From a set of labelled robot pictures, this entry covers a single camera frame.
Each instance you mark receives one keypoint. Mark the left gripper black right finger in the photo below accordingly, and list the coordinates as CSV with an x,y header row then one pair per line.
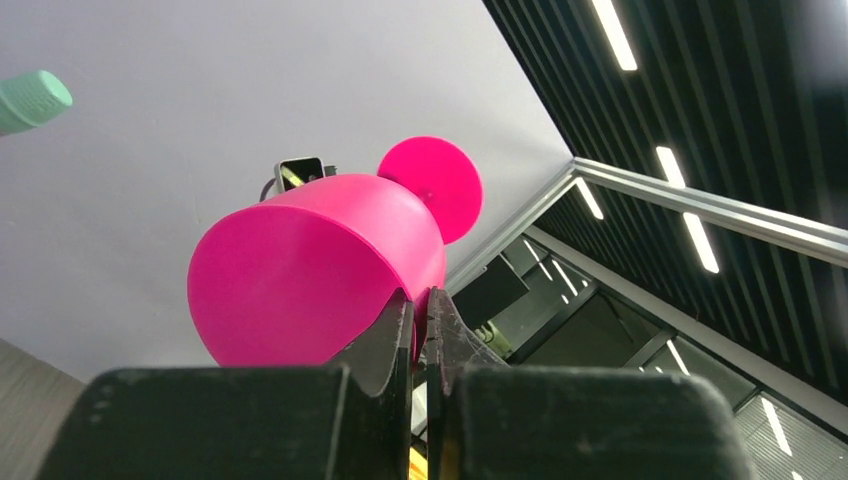
x,y
488,420

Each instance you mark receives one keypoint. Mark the mint green cylinder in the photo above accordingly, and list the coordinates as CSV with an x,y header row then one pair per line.
x,y
31,100

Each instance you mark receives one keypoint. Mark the top external camera box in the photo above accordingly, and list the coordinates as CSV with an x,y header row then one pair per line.
x,y
293,173

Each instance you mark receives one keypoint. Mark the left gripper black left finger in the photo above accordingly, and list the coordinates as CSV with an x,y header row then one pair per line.
x,y
346,419

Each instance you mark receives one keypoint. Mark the pink wine glass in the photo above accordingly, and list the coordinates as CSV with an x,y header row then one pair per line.
x,y
294,279

